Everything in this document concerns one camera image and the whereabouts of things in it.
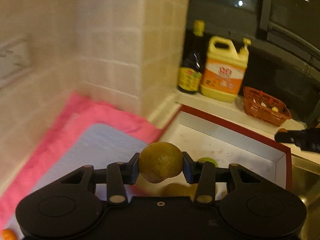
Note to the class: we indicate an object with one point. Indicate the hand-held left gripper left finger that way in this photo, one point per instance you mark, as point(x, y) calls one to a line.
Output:
point(135, 170)

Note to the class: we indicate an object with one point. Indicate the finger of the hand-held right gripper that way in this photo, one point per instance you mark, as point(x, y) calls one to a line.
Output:
point(287, 137)

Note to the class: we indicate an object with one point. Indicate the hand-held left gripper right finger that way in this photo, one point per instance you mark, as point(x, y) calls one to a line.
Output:
point(187, 167)

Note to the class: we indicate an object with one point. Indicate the orange mandarin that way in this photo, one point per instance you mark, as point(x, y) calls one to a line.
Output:
point(283, 130)
point(6, 235)

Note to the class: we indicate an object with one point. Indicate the large green apple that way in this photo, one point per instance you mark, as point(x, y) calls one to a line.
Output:
point(207, 160)

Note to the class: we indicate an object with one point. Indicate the small round brown kiwi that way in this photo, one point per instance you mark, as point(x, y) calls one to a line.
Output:
point(178, 190)

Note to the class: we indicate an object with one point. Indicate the large oblong brown kiwi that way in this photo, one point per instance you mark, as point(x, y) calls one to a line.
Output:
point(161, 161)

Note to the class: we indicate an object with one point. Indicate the red cardboard box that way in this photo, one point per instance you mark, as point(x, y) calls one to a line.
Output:
point(225, 140)

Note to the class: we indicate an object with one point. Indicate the orange plastic basket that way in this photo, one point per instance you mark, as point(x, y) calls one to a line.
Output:
point(266, 106)

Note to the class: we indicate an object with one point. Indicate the steel sink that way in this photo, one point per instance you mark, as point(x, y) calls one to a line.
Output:
point(306, 180)

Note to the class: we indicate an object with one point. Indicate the blue quilted mat pink ruffle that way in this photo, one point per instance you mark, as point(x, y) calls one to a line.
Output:
point(105, 140)

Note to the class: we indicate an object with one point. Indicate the yellow detergent jug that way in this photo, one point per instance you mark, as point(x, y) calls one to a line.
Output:
point(223, 77)

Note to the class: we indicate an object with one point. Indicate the dark sauce bottle yellow cap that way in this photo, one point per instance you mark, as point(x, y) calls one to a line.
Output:
point(192, 62)

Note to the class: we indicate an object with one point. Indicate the dark window frame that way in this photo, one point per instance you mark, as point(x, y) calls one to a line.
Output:
point(265, 10)

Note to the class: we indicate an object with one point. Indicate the white wall socket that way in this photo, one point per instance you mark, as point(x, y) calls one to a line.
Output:
point(15, 62)

